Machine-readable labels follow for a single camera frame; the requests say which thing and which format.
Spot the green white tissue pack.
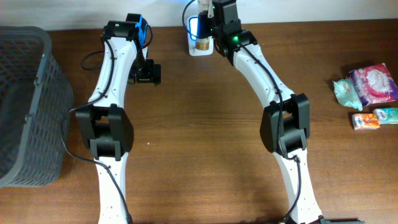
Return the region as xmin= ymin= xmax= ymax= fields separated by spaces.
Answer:
xmin=373 ymin=108 xmax=398 ymax=124

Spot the white tube gold cap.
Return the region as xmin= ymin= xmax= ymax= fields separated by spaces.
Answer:
xmin=195 ymin=0 xmax=214 ymax=50

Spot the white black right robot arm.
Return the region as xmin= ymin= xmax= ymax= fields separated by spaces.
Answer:
xmin=197 ymin=0 xmax=326 ymax=223

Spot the white barcode scanner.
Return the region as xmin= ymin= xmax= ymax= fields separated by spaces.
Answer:
xmin=186 ymin=16 xmax=214 ymax=57

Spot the red purple tissue pack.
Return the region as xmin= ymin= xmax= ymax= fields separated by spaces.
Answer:
xmin=348 ymin=63 xmax=397 ymax=106

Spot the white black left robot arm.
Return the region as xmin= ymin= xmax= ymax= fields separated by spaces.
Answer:
xmin=75 ymin=14 xmax=161 ymax=223

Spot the grey plastic mesh basket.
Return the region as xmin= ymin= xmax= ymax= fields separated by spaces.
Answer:
xmin=1 ymin=26 xmax=75 ymax=188

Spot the orange tissue pack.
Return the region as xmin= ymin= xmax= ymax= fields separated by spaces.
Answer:
xmin=352 ymin=113 xmax=380 ymax=131

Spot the teal wet wipes pack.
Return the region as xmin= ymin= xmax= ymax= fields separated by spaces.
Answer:
xmin=333 ymin=78 xmax=363 ymax=111

